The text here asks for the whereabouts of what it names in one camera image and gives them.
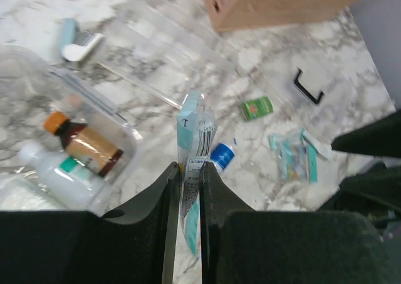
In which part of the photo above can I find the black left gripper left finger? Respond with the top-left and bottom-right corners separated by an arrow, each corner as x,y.
1,163 -> 179,283

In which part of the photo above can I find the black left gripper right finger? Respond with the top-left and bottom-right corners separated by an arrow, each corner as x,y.
200,162 -> 397,283

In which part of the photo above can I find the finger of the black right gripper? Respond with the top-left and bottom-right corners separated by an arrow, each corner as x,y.
331,110 -> 400,157

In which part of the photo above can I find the clear bandage packet teal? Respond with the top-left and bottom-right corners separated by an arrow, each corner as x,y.
268,127 -> 333,183

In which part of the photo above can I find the white bottle green label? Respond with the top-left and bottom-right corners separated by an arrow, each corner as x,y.
18,140 -> 107,209

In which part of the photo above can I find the brown bottle orange cap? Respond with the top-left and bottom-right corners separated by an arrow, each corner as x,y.
43,111 -> 123,177

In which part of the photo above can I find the teal clear swab packet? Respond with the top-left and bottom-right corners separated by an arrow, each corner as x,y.
176,91 -> 217,255

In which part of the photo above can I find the white blue gauze packet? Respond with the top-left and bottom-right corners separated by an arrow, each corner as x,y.
1,173 -> 65,211

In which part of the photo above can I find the green medicine box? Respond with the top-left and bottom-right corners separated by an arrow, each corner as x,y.
240,96 -> 274,121

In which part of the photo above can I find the clear plastic kit lid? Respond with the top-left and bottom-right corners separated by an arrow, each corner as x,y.
249,50 -> 375,132

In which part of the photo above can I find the clear plastic kit box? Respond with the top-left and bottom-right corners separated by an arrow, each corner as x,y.
1,46 -> 143,216

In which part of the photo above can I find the peach plastic organizer basket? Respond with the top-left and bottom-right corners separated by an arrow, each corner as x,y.
204,0 -> 358,32

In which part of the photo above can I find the white blue nail clipper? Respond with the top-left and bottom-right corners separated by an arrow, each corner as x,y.
58,18 -> 104,63

